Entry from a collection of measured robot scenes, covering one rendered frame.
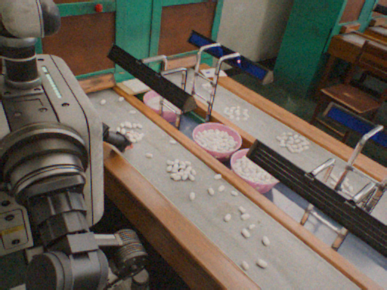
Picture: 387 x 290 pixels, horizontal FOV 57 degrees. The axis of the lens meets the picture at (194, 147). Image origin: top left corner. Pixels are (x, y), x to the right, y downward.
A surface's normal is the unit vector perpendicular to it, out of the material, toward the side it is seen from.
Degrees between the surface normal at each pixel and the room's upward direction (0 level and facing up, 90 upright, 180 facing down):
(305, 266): 0
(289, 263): 0
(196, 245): 0
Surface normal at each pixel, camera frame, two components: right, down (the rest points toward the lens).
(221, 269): 0.14, -0.79
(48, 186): 0.31, -0.54
